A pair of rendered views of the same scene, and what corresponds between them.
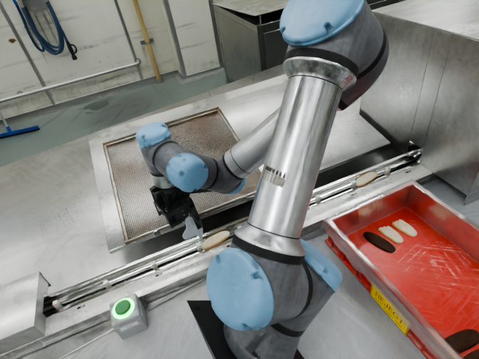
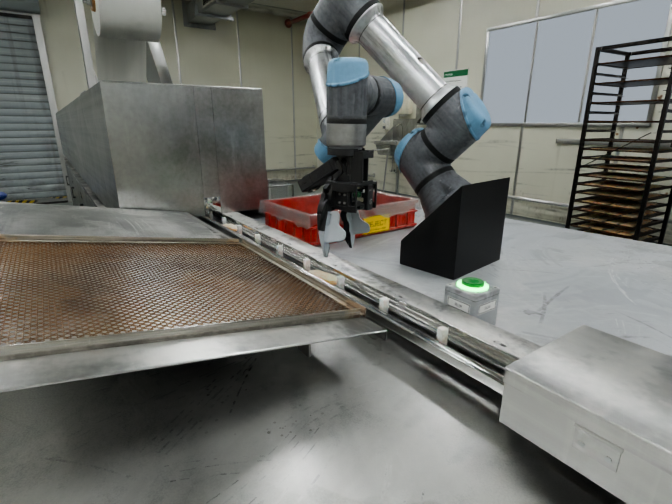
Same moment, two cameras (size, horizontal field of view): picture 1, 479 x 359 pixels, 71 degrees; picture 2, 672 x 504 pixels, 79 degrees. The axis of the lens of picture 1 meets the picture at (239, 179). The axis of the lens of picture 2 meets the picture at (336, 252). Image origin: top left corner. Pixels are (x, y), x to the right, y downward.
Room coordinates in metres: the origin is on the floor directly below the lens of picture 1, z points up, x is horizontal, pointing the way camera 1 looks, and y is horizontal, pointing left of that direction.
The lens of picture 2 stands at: (0.94, 0.92, 1.18)
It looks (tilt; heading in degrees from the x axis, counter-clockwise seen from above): 17 degrees down; 251
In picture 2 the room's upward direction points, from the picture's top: straight up
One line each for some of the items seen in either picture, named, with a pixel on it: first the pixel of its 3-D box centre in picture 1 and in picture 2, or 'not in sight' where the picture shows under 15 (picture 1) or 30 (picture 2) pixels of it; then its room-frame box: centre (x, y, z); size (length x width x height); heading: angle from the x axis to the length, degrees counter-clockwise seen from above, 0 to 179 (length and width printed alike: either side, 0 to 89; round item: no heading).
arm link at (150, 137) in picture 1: (158, 149); (348, 92); (0.66, 0.17, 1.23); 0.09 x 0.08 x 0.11; 33
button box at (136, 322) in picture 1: (130, 318); (468, 313); (0.49, 0.35, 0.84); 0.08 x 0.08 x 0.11; 16
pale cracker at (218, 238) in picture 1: (214, 239); (323, 275); (0.69, 0.11, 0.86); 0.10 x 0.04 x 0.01; 115
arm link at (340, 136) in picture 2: (167, 174); (347, 136); (0.66, 0.17, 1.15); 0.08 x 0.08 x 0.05
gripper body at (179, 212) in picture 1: (173, 199); (348, 180); (0.66, 0.18, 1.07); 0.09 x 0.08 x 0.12; 123
